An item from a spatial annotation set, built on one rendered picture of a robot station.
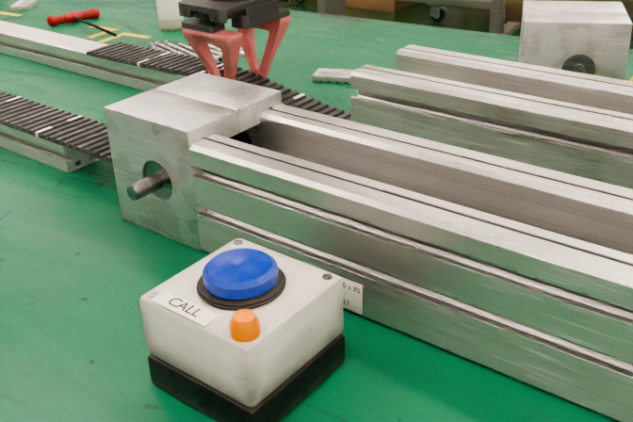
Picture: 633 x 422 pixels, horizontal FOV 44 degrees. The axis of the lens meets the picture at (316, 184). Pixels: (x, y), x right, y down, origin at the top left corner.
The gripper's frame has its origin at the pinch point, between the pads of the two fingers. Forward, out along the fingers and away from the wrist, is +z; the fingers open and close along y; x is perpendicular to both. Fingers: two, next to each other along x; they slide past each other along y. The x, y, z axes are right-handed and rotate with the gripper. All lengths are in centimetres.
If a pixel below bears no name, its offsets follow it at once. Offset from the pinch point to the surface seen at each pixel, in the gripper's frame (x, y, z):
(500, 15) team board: 92, 255, 62
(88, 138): -0.3, -20.0, -0.7
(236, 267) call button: -30.3, -32.1, -4.7
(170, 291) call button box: -27.5, -34.4, -3.3
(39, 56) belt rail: 33.9, -2.6, 1.9
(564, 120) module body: -36.8, -4.7, -5.2
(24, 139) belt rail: 8.2, -21.3, 1.0
